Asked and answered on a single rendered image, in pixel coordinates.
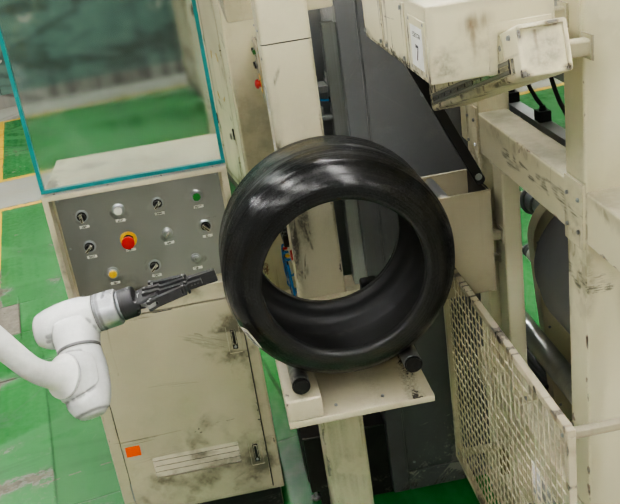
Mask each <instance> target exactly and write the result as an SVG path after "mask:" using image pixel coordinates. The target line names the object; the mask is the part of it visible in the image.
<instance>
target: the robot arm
mask: <svg viewBox="0 0 620 504"><path fill-rule="evenodd" d="M216 281H218V278H217V275H216V272H215V270H214V268H211V269H208V270H205V271H202V272H199V273H196V274H193V275H189V276H186V274H185V273H184V274H181V275H176V276H172V277H168V278H163V279H159V280H150V281H148V282H147V283H148V286H145V287H142V288H140V289H138V290H134V288H133V287H131V286H128V287H125V288H122V289H119V290H116V291H115V290H114V289H109V290H106V291H103V292H100V293H97V294H93V295H91V296H86V297H76V298H72V299H68V300H65V301H63V302H60V303H58V304H55V305H53V306H51V307H49V308H47V309H45V310H43V311H41V312H40V313H38V314H37V315H36V316H35V317H34V319H33V323H32V330H33V336H34V339H35V341H36V343H37V344H38V345H39V346H40V347H42V348H45V349H50V350H55V349H56V352H57V355H58V356H57V357H55V358H54V359H53V361H52V362H48V361H44V360H42V359H40V358H38V357H37V356H35V355H34V354H33V353H31V352H30V351H29V350H28V349H27V348H26V347H24V346H23V345H22V344H21V343H20V342H19V341H18V340H16V339H15V338H14V337H13V336H12V335H11V334H10V333H8V332H7V331H6V330H5V329H4V328H3V327H2V326H0V362H2V363H3V364H4V365H6V366H7V367H8V368H9V369H11V370H12V371H13V372H15V373H16V374H17V375H19V376H20V377H22V378H23V379H25V380H27V381H29V382H30V383H33V384H35V385H37V386H40V387H43V388H47V389H49V391H50V393H51V394H52V396H54V397H55V398H57V399H60V400H61V401H62V402H63V403H65V404H66V407H67V409H68V411H69V412H70V413H71V414H72V415H73V416H74V417H75V418H76V419H80V420H82V421H86V420H90V419H94V418H96V417H99V416H101V415H103V414H104V413H105V412H106V410H107V409H108V407H109V406H110V402H111V381H110V375H109V369H108V365H107V361H106V358H105V356H104V353H103V350H102V347H101V340H100V336H101V334H100V332H102V331H104V330H108V329H110V328H113V327H116V326H120V325H123V324H124V323H125V320H128V319H131V318H134V317H137V316H140V315H141V309H145V308H148V309H149V311H150V312H151V311H154V310H155V309H157V308H158V307H160V306H163V305H165V304H167V303H169V302H172V301H174V300H176V299H179V298H181V297H183V296H185V295H187V294H188V293H189V294H190V293H191V289H194V288H197V287H201V286H204V285H207V284H210V283H213V282H216ZM187 292H188V293H187Z"/></svg>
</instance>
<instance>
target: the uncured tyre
mask: <svg viewBox="0 0 620 504"><path fill-rule="evenodd" d="M348 199H354V200H365V201H370V202H374V203H377V204H380V205H383V206H385V207H387V208H389V209H391V210H393V211H394V212H396V214H397V221H398V233H397V240H396V244H395V247H394V250H393V253H392V255H391V257H390V259H389V261H388V263H387V264H386V266H385V267H384V269H383V270H382V271H381V272H380V273H379V275H378V276H377V277H376V278H375V279H374V280H372V281H371V282H370V283H369V284H367V285H366V286H365V287H363V288H361V289H360V290H358V291H356V292H354V293H352V294H350V295H347V296H344V297H341V298H336V299H331V300H310V299H304V298H300V297H297V296H294V295H291V294H289V293H287V292H285V291H283V290H282V289H280V288H279V287H277V286H276V285H275V284H274V283H272V282H271V281H270V280H269V279H268V278H267V276H266V275H265V274H264V273H263V266H264V263H265V259H266V256H267V254H268V252H269V249H270V247H271V246H272V244H273V242H274V241H275V239H276V238H277V236H278V235H279V234H280V232H281V231H282V230H283V229H284V228H285V227H286V226H287V225H288V224H289V223H290V222H291V221H292V220H294V219H295V218H296V217H298V216H299V215H301V214H302V213H304V212H306V211H307V210H309V209H311V208H314V207H316V206H318V205H321V204H324V203H328V202H332V201H337V200H348ZM219 258H220V266H221V274H222V282H223V288H224V293H225V297H226V300H227V303H228V306H229V308H230V310H231V312H232V314H233V316H234V318H235V320H236V322H237V323H238V325H239V326H240V327H243V328H245V329H247V330H248V331H249V333H250V334H251V335H252V336H253V337H254V339H255V340H256V341H257V342H258V344H259V345H260V346H261V347H262V348H260V349H262V350H263V351H264V352H265V353H267V354H268V355H270V356H271V357H273V358H275V359H276V360H278V361H280V362H282V363H284V364H286V365H289V366H291V367H294V368H297V369H301V370H305V371H309V372H315V373H326V374H337V373H349V372H355V371H360V370H364V369H367V368H371V367H374V366H376V365H379V364H381V363H384V362H386V361H388V360H390V359H392V358H394V357H395V356H397V355H399V354H400V353H402V352H403V351H405V350H406V349H408V348H409V347H410V346H411V345H413V344H414V343H415V342H416V341H417V340H418V339H419V338H420V337H421V336H422V335H423V334H424V333H425V332H426V331H427V330H428V329H429V328H430V326H431V325H432V324H433V323H434V321H435V320H436V318H437V317H438V315H439V313H440V312H441V310H442V308H443V306H444V304H445V302H446V300H447V297H448V295H449V292H450V289H451V285H452V281H453V277H454V270H455V246H454V237H453V232H452V228H451V225H450V222H449V219H448V216H447V214H446V212H445V210H444V208H443V206H442V204H441V203H440V201H439V199H438V198H437V197H436V195H435V194H434V193H433V191H432V190H431V189H430V188H429V187H428V185H427V184H426V183H425V182H424V181H423V180H422V178H421V177H420V176H419V175H418V174H417V173H416V171H415V170H414V169H413V168H412V167H411V166H410V165H409V164H408V163H407V162H406V161H405V160H404V159H402V158H401V157H400V156H399V155H397V154H396V153H394V152H393V151H391V150H389V149H388V148H386V147H384V146H382V145H380V144H377V143H375V142H372V141H369V140H366V139H362V138H358V137H353V136H344V135H326V136H316V137H311V138H306V139H302V140H299V141H296V142H293V143H291V144H288V145H286V146H284V147H282V148H280V149H278V150H276V151H274V152H273V153H271V154H270V155H268V156H267V157H265V158H264V159H263V160H261V161H260V162H259V163H258V164H257V165H256V166H254V167H253V168H252V169H251V170H250V171H249V172H248V173H247V174H246V176H245V177H244V178H243V179H242V180H241V182H240V183H239V184H238V186H237V187H236V189H235V190H234V192H233V194H232V196H231V197H230V199H229V201H228V204H227V206H226V209H225V211H224V214H223V217H222V221H221V226H220V232H219Z"/></svg>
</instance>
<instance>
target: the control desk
mask: <svg viewBox="0 0 620 504"><path fill-rule="evenodd" d="M230 197H231V191H230V186H229V180H228V175H227V169H226V164H225V163H221V164H215V165H209V166H204V167H198V168H192V169H187V170H181V171H175V172H170V173H164V174H158V175H152V176H147V177H141V178H135V179H130V180H124V181H118V182H112V183H107V184H101V185H95V186H90V187H84V188H78V189H72V190H67V191H61V192H55V193H50V194H44V195H42V197H41V201H42V204H43V208H44V212H45V215H46V219H47V223H48V226H49V230H50V234H51V237H52V241H53V245H54V248H55V252H56V256H57V259H58V263H59V266H60V270H61V274H62V277H63V281H64V285H65V288H66V292H67V296H68V299H72V298H76V297H86V296H91V295H93V294H97V293H100V292H103V291H106V290H109V289H114V290H115V291H116V290H119V289H122V288H125V287H128V286H131V287H133V288H134V290H138V289H140V288H142V287H145V286H148V283H147V282H148V281H150V280H159V279H163V278H168V277H172V276H176V275H181V274H184V273H185V274H186V276H189V275H193V274H196V273H199V272H202V271H205V270H208V269H211V268H214V270H215V272H216V275H217V278H218V281H216V282H213V283H210V284H207V285H204V286H201V287H197V288H194V289H191V293H190V294H189V293H188V292H187V293H188V294H187V295H185V296H183V297H181V298H179V299H176V300H174V301H172V302H169V303H167V304H165V305H163V306H160V307H158V308H157V309H155V310H154V311H151V312H150V311H149V309H148V308H145V309H141V315H140V316H137V317H134V318H131V319H128V320H125V323H124V324H123V325H120V326H116V327H113V328H110V329H108V330H104V331H102V332H100V334H101V336H100V340H101V347H102V350H103V353H104V356H105V358H106V361H107V365H108V369H109V375H110V381H111V402H110V406H109V407H108V409H107V410H106V412H105V413H104V414H103V415H101V419H102V423H103V426H104V430H105V433H106V437H107V441H108V444H109V448H110V452H111V455H112V459H113V463H114V466H115V470H116V474H117V477H118V481H119V485H120V488H121V492H122V496H123V499H124V503H125V504H284V501H283V495H282V490H281V486H284V480H283V474H282V469H281V463H280V458H279V452H278V447H277V441H276V436H275V431H274V425H273V420H272V414H271V409H270V403H269V398H268V392H267V387H266V382H265V376H264V371H263V365H262V360H261V354H260V349H259V347H258V346H256V345H254V344H253V342H252V341H251V340H250V339H249V337H248V336H247V335H246V334H245V333H244V331H243V330H242V329H241V328H240V326H239V325H238V323H237V322H236V320H235V318H234V316H233V314H232V312H231V310H230V308H229V306H228V303H227V300H226V297H225V293H224V288H223V282H222V274H221V266H220V258H219V232H220V226H221V221H222V217H223V214H224V211H225V209H226V206H227V204H228V201H229V199H230ZM138 445H139V446H140V450H141V454H142V455H139V456H134V457H129V458H127V455H126V451H125V448H128V447H133V446H138Z"/></svg>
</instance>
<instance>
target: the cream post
mask: <svg viewBox="0 0 620 504"><path fill-rule="evenodd" d="M250 1H251V8H252V14H253V20H254V24H253V26H254V27H255V33H256V38H257V45H258V52H257V53H258V54H259V58H260V64H261V70H262V76H263V81H264V82H263V83H265V86H266V89H267V96H268V102H269V108H270V113H269V110H268V114H269V120H270V126H271V133H272V139H273V140H274V142H275V148H276V150H278V149H280V148H282V147H284V146H286V145H288V144H291V143H293V142H296V141H299V140H302V139H306V138H311V137H316V136H324V129H323V121H322V114H321V106H320V99H319V92H318V84H317V77H316V70H315V62H314V55H313V48H312V40H311V33H310V25H309V18H308V11H307V3H306V0H250ZM287 233H288V239H289V245H290V250H292V254H293V260H292V264H293V270H294V276H295V281H296V288H297V295H298V297H300V298H304V299H310V298H315V297H320V296H326V295H331V294H336V293H342V292H346V291H345V283H344V276H343V269H342V261H341V254H340V246H339V239H338V232H337V224H336V217H335V210H334V202H333V201H332V202H328V203H324V204H321V205H318V206H316V207H314V208H311V209H309V210H307V211H306V212H304V213H302V214H301V215H299V216H298V217H296V218H295V219H294V220H292V221H291V222H290V223H289V224H288V225H287ZM318 427H319V433H320V439H321V445H322V452H323V458H324V464H325V470H326V476H327V482H328V488H329V495H330V502H331V504H374V497H373V490H372V482H371V475H370V467H369V460H368V453H367V445H366V438H365V431H364V423H363V416H362V415H361V416H356V417H351V418H346V419H341V420H336V421H331V422H326V423H321V424H318Z"/></svg>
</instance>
